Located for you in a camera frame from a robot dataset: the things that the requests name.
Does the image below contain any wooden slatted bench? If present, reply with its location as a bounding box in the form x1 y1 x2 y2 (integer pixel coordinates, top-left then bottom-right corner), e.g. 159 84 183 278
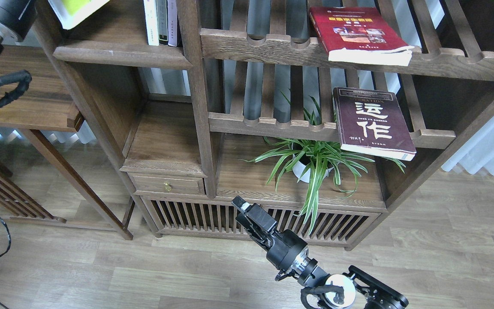
0 161 67 225

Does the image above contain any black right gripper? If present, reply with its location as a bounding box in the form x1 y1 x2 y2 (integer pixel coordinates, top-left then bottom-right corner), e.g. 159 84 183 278
232 196 309 281

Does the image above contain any white upright book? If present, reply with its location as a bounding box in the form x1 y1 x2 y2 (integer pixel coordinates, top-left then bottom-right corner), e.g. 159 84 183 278
143 0 160 46

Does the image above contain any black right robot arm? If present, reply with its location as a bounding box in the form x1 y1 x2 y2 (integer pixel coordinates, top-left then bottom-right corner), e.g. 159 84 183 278
232 196 409 309

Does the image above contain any wooden side table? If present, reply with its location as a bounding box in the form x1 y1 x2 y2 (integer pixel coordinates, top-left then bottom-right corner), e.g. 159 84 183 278
0 45 135 240

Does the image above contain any yellow green book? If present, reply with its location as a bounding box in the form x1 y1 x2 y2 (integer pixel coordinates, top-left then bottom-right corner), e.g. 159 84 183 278
48 0 109 30

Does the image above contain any green spider plant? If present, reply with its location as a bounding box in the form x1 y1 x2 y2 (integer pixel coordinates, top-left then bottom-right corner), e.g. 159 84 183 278
250 87 417 232

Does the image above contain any red book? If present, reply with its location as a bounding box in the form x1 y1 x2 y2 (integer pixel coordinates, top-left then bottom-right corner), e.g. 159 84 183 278
309 6 414 67

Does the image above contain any white plant pot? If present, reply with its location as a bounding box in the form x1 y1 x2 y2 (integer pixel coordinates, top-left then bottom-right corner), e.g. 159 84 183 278
290 145 334 184

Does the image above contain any dark wooden bookshelf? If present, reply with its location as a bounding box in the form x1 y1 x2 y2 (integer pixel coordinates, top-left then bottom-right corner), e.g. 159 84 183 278
33 0 494 250

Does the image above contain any dark brown book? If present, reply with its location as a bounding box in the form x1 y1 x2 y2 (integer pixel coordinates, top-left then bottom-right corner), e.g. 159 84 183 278
333 87 417 161

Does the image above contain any dark green upright book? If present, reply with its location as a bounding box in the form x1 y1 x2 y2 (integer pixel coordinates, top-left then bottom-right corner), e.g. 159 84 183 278
155 0 169 45

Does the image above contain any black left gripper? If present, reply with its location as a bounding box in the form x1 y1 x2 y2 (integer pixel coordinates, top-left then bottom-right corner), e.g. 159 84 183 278
0 0 37 42

